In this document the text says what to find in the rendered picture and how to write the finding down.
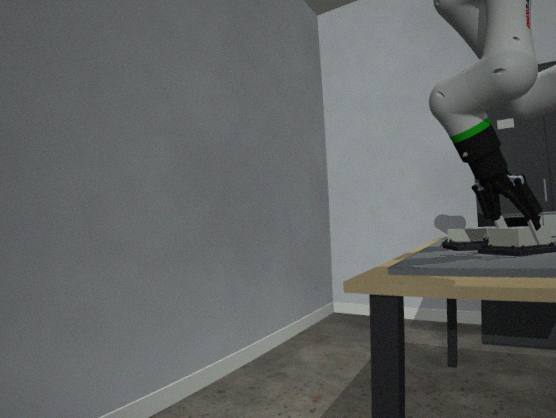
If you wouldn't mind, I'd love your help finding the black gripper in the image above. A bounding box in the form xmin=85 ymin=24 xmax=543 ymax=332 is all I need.
xmin=468 ymin=148 xmax=546 ymax=244

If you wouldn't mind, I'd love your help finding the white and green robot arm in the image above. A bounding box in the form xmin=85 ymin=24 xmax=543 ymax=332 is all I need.
xmin=429 ymin=0 xmax=556 ymax=163

